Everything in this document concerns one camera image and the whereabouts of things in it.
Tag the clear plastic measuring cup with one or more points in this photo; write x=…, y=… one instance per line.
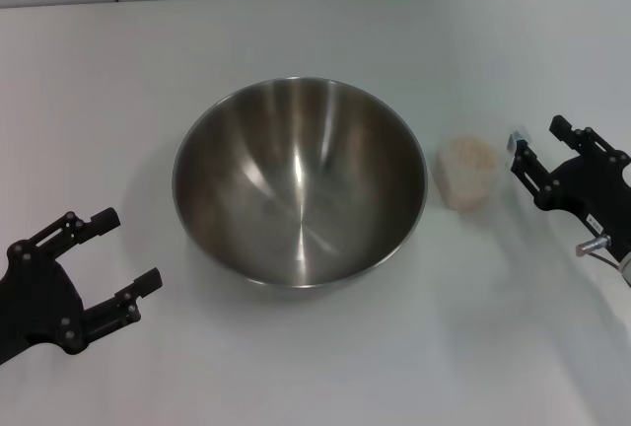
x=466, y=195

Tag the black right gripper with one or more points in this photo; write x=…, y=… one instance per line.
x=601, y=194

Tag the stainless steel mixing bowl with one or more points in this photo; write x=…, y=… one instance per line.
x=296, y=184

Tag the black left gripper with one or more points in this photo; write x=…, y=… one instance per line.
x=39, y=298

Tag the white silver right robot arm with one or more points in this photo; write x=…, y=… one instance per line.
x=627, y=270

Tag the white rice grains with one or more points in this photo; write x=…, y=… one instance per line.
x=470, y=155

